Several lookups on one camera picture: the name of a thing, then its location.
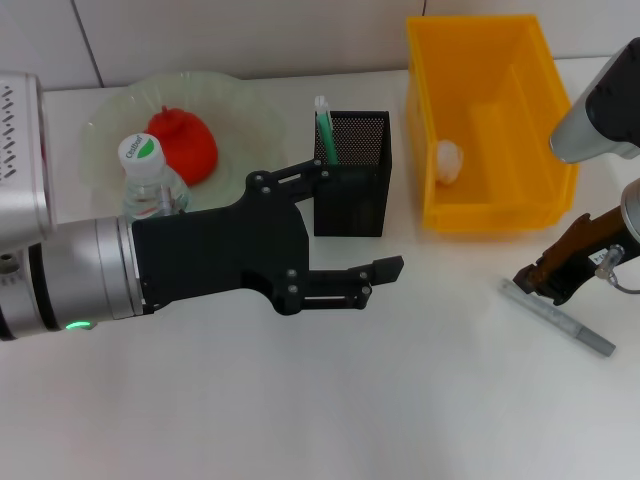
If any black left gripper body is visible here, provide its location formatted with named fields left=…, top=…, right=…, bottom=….
left=132, top=169, right=312, bottom=317

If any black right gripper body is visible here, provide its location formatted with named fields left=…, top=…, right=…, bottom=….
left=534, top=207, right=630, bottom=307

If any grey marker pen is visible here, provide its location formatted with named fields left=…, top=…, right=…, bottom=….
left=498, top=278, right=617, bottom=359

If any mint green utility knife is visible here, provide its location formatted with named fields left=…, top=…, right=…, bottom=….
left=313, top=96, right=342, bottom=166

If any red-orange toy orange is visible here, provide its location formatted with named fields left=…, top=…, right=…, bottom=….
left=145, top=105, right=220, bottom=185

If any clear water bottle green label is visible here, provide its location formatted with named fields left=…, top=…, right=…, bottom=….
left=117, top=132, right=194, bottom=224

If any white paper ball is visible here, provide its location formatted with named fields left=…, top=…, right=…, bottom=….
left=436, top=139, right=465, bottom=186

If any black mesh pen holder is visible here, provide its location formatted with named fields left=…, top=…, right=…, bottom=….
left=313, top=109, right=394, bottom=238

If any pale green glass fruit plate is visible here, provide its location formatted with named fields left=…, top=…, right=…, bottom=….
left=79, top=70, right=289, bottom=216

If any yellow plastic bin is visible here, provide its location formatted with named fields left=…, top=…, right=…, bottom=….
left=405, top=13, right=581, bottom=234

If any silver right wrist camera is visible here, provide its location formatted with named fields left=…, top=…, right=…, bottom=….
left=549, top=37, right=640, bottom=164

